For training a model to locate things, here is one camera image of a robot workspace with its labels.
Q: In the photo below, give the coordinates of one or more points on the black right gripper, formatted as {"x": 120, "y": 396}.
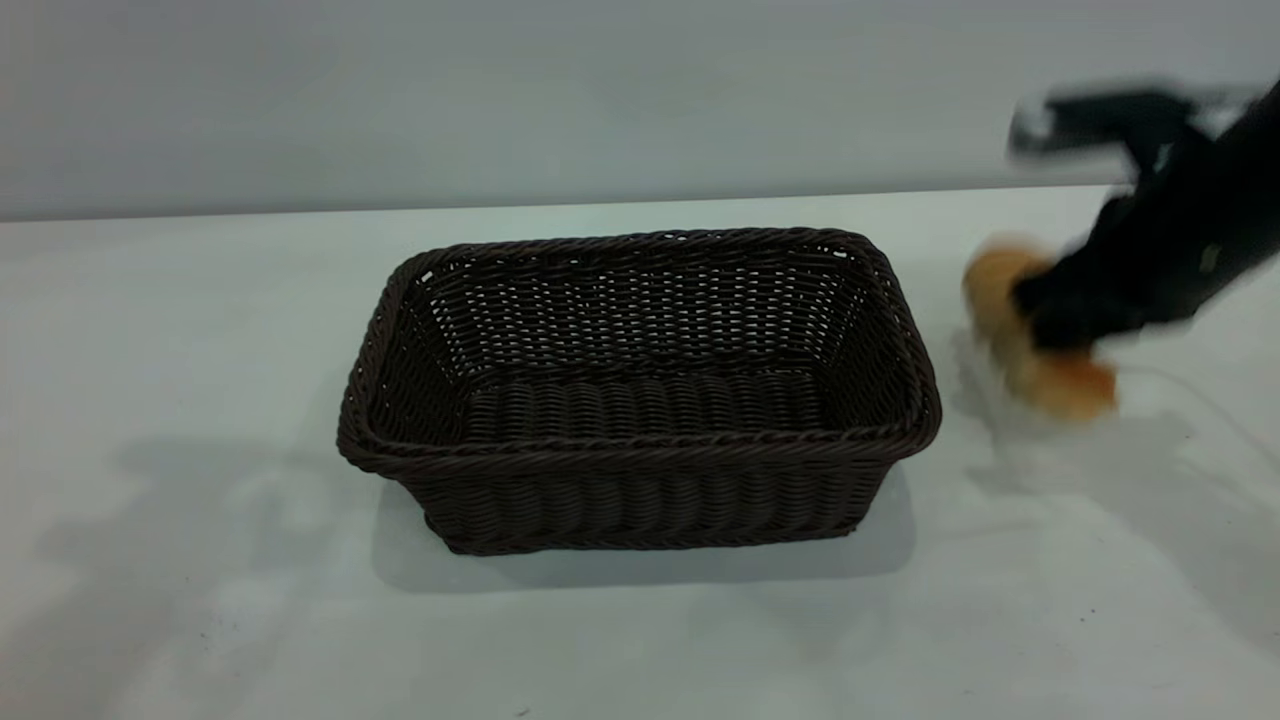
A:
{"x": 1170, "y": 250}

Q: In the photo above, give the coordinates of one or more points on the striped golden bread roll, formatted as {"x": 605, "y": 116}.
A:
{"x": 1065, "y": 385}

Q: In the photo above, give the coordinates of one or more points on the dark brown woven basket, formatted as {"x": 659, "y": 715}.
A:
{"x": 640, "y": 500}

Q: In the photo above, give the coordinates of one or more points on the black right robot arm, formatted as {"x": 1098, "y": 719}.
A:
{"x": 1262, "y": 170}

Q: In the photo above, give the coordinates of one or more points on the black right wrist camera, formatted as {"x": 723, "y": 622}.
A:
{"x": 1100, "y": 115}

